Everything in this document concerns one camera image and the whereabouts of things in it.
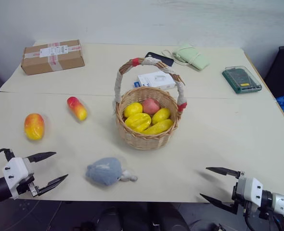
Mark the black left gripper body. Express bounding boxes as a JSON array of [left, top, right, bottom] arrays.
[[13, 156, 41, 198]]

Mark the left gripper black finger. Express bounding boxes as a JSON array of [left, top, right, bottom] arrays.
[[26, 151, 57, 164], [38, 174, 69, 196]]

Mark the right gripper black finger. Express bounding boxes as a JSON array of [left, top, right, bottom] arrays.
[[205, 167, 241, 179], [199, 192, 238, 216]]

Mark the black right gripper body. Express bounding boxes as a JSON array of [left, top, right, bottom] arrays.
[[231, 170, 261, 215]]

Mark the plump red-yellow mango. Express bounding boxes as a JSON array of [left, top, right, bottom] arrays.
[[24, 113, 46, 141]]

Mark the grey-blue plush toy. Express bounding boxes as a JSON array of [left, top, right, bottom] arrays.
[[85, 157, 139, 186]]

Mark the slim red-yellow mango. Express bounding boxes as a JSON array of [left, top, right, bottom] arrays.
[[66, 96, 88, 121]]

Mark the long yellow mango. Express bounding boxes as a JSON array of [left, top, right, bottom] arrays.
[[141, 118, 174, 135]]

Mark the small yellow lemon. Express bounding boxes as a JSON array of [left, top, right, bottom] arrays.
[[124, 102, 143, 119], [152, 107, 171, 125]]

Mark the green electronic device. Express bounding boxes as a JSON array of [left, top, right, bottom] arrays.
[[221, 66, 263, 94]]

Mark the red apple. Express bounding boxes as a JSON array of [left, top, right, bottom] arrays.
[[142, 97, 161, 115]]

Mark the yellow starfruit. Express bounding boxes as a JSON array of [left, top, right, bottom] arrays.
[[124, 112, 153, 133]]

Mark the taped cardboard box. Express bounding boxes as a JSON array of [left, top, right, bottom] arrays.
[[20, 39, 86, 76]]

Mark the white product box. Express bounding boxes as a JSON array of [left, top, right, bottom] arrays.
[[133, 70, 179, 91]]

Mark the black chair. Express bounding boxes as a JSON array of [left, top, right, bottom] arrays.
[[263, 45, 284, 97]]

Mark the black phone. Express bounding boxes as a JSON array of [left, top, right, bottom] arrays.
[[144, 51, 175, 67]]

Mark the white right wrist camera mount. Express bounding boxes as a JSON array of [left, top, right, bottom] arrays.
[[236, 177, 264, 208]]

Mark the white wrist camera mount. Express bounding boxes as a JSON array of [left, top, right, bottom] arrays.
[[236, 177, 264, 208], [1, 156, 35, 200]]

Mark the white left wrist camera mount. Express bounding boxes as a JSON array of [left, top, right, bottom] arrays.
[[1, 156, 35, 200]]

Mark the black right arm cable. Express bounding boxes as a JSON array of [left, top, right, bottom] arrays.
[[243, 206, 256, 231]]

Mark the wicker basket with handle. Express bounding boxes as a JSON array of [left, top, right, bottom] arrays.
[[111, 57, 189, 151]]

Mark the green cloth pouch with cord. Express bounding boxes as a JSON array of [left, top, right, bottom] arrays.
[[161, 43, 211, 72]]

